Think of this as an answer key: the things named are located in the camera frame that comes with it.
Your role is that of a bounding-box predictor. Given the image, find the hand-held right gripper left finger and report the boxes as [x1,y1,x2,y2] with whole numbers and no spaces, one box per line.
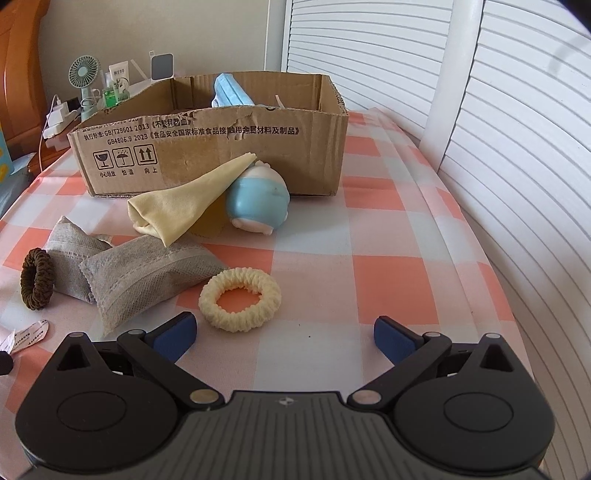
[54,312,221,412]

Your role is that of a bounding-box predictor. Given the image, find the white door frame post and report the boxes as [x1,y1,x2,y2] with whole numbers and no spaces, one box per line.
[418,0,486,172]

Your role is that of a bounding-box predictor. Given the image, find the grey square device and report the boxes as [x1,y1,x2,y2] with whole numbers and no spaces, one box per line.
[150,51,175,82]

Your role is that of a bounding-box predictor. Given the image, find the brown hair tie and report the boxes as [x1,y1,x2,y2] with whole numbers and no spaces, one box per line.
[20,248,56,310]

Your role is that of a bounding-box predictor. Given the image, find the white bandage wrapper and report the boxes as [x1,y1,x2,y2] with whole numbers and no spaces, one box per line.
[0,325,19,355]
[10,318,51,354]

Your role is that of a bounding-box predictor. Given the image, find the wooden headboard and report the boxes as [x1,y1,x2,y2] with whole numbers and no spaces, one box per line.
[0,0,51,158]

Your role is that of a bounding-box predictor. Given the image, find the orange checked tablecloth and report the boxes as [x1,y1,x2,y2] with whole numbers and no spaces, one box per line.
[0,107,539,462]

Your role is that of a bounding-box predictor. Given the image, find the grey fabric pouch front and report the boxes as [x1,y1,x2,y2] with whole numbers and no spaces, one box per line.
[79,234,230,337]

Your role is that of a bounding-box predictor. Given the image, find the grey fabric pouch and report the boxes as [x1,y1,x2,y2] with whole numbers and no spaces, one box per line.
[79,234,230,337]
[45,216,114,304]

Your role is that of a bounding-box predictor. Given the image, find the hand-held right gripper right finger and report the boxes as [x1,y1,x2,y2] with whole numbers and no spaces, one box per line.
[346,316,537,412]

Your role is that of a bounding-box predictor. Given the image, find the yellow cloth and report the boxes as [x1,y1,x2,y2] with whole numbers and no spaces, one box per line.
[127,153,257,248]

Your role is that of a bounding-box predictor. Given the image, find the blue and white soft toy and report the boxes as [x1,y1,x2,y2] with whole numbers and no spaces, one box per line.
[225,159,291,237]

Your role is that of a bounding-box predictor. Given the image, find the printed cardboard box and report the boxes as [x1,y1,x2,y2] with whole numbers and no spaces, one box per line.
[67,71,350,200]

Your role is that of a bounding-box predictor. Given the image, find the white louvred door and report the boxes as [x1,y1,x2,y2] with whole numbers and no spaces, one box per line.
[438,0,591,480]
[281,0,465,139]

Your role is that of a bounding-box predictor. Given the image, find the blue face mask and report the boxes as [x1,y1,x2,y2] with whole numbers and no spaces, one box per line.
[211,73,257,110]

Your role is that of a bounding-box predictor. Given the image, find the cream scrunchie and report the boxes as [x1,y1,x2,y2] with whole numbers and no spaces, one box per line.
[198,267,282,331]

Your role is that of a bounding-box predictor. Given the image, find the green mini fan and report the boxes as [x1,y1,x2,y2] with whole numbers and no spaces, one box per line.
[68,55,102,123]

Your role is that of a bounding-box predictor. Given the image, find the white charger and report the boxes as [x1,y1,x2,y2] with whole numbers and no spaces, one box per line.
[43,95,82,140]

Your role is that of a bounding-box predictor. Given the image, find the grey fabric pouch back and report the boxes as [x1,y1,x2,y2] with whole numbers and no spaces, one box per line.
[45,216,114,304]

